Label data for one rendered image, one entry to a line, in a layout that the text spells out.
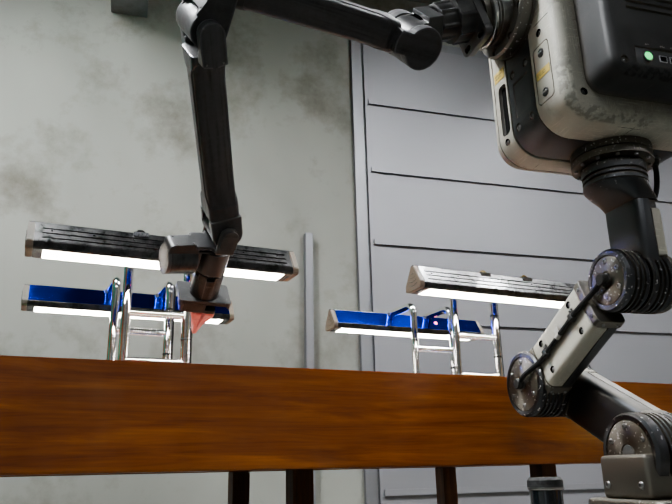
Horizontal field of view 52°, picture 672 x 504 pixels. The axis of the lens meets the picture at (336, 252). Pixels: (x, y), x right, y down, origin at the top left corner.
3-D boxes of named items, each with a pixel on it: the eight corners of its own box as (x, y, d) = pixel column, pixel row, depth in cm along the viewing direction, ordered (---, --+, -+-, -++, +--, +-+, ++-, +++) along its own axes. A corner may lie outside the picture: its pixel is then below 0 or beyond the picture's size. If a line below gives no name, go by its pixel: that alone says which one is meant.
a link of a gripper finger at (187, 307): (168, 319, 140) (177, 282, 136) (202, 322, 143) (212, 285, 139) (171, 340, 135) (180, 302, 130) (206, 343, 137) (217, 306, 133)
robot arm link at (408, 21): (452, 14, 119) (435, 4, 123) (401, 22, 116) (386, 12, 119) (445, 64, 125) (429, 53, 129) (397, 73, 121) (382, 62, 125)
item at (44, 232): (299, 274, 169) (299, 246, 171) (24, 246, 144) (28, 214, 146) (288, 282, 176) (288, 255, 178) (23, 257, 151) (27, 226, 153)
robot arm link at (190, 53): (230, 20, 100) (206, -3, 107) (192, 25, 98) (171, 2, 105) (247, 250, 127) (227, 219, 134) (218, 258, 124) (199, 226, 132)
